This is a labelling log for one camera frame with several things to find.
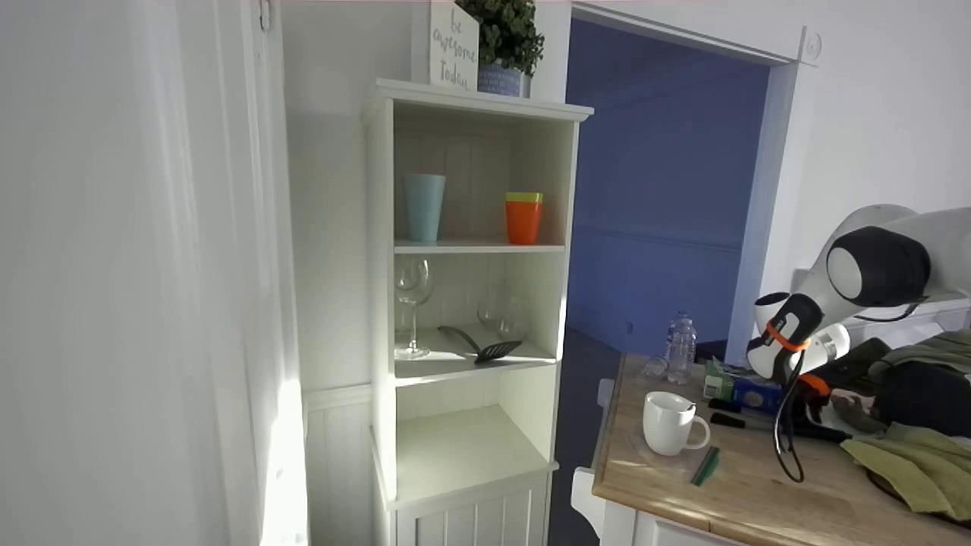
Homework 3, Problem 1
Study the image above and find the white ceramic mug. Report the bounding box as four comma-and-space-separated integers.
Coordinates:
645, 393, 711, 454

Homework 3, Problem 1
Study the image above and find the potted green plant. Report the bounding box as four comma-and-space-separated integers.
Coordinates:
458, 0, 544, 98

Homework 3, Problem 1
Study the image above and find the light blue plastic cup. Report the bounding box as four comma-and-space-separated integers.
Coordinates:
406, 174, 445, 245

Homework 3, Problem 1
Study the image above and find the clear wine glass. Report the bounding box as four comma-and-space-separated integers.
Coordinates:
396, 257, 431, 357

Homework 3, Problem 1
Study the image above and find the green marker pen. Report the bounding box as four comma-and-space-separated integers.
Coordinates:
691, 445, 720, 486

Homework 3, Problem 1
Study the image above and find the clear plastic water bottle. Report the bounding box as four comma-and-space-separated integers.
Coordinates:
665, 317, 698, 383

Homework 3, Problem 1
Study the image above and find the black marker pen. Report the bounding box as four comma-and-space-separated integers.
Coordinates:
711, 414, 770, 431

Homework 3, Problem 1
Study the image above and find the olive green cloth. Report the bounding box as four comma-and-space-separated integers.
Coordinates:
842, 425, 971, 524

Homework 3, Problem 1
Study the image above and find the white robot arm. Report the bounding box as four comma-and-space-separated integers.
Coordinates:
747, 203, 971, 383

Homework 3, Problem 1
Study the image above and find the orange plastic cup stack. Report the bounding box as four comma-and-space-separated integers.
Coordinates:
504, 191, 544, 245

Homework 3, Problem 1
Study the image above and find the small clear glass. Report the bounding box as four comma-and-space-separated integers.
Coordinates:
477, 299, 515, 341

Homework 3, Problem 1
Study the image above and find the white sign with lettering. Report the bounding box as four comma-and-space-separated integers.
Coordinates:
427, 0, 480, 90

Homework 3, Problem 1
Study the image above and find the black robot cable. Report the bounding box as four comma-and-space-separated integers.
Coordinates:
767, 378, 814, 486

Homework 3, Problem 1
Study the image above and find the blue green snack box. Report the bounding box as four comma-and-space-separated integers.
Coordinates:
704, 371, 782, 417

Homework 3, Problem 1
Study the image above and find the white wooden shelf cabinet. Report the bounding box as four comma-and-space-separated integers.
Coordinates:
364, 79, 588, 546

